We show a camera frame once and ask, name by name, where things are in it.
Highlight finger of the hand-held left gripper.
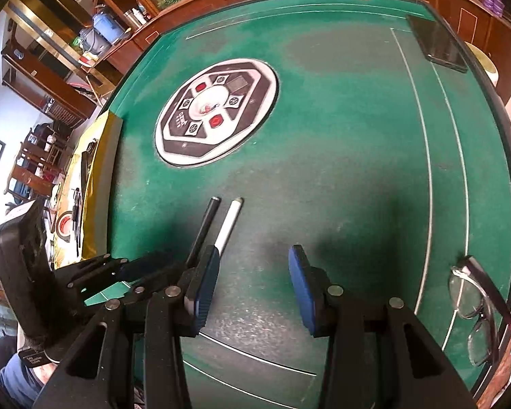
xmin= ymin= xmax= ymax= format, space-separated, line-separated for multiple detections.
xmin=121 ymin=252 xmax=188 ymax=303
xmin=66 ymin=254 xmax=129 ymax=291

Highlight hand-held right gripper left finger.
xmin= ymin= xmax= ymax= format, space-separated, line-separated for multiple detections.
xmin=32 ymin=244 xmax=221 ymax=409

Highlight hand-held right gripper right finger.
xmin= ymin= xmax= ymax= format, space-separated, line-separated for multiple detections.
xmin=287 ymin=244 xmax=478 ymax=409

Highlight black pen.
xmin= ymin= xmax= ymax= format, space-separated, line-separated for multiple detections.
xmin=186 ymin=196 xmax=221 ymax=269
xmin=70 ymin=187 xmax=84 ymax=250

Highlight white pen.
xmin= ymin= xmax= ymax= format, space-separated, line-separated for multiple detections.
xmin=214 ymin=197 xmax=244 ymax=256

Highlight yellow-taped cardboard box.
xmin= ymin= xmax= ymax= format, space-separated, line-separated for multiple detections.
xmin=51 ymin=111 xmax=124 ymax=269

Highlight person's left forearm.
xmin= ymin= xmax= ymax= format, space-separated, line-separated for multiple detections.
xmin=0 ymin=351 xmax=43 ymax=405

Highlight wooden chair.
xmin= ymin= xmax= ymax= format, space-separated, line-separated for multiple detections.
xmin=5 ymin=138 xmax=66 ymax=205

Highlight purple-framed eyeglasses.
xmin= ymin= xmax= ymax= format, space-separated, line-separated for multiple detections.
xmin=449 ymin=255 xmax=511 ymax=367

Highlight round table control panel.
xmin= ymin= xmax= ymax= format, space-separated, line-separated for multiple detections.
xmin=154 ymin=57 xmax=279 ymax=167

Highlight grey-blue kettle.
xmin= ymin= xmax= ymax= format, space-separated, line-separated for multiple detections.
xmin=79 ymin=28 xmax=107 ymax=56

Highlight blue thermos jug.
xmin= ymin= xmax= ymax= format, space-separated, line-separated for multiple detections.
xmin=93 ymin=11 xmax=123 ymax=43

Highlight black smartphone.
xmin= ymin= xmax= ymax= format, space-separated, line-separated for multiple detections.
xmin=406 ymin=14 xmax=469 ymax=74

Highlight cream round container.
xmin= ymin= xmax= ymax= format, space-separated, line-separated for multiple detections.
xmin=464 ymin=43 xmax=501 ymax=88

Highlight wooden cabinet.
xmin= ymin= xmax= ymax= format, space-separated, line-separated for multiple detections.
xmin=447 ymin=0 xmax=511 ymax=103

